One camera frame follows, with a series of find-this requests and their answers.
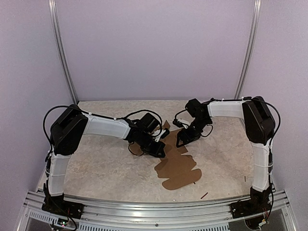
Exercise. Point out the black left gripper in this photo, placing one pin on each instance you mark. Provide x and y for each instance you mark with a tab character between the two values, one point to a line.
160	147

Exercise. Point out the robot arm white sleeve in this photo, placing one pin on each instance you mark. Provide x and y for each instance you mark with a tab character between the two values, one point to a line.
66	133
260	130

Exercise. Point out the brown cardboard box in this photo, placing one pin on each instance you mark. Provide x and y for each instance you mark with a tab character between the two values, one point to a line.
177	169

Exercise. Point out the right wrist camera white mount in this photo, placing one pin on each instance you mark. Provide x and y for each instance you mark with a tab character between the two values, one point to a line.
180	123

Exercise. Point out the right aluminium frame post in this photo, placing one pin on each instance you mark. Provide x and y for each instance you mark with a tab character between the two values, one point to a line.
249	48

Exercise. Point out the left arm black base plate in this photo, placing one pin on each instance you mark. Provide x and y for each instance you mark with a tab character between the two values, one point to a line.
57	205

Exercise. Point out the left aluminium frame post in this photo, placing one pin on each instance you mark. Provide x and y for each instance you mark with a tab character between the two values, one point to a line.
61	52

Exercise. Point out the front aluminium frame rail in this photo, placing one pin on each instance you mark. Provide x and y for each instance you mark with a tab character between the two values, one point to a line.
104	215

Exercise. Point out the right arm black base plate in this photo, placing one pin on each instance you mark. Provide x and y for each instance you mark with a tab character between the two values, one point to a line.
246	208

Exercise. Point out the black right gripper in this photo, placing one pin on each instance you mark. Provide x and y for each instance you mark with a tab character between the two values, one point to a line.
185	141

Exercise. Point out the left robot arm white sleeve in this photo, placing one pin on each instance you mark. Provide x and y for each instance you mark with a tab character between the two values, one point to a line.
66	133

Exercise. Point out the aluminium frame post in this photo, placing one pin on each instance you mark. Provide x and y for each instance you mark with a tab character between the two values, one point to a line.
61	52
249	48

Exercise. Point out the right robot arm white sleeve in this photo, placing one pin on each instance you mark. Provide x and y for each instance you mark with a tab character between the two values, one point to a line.
260	130

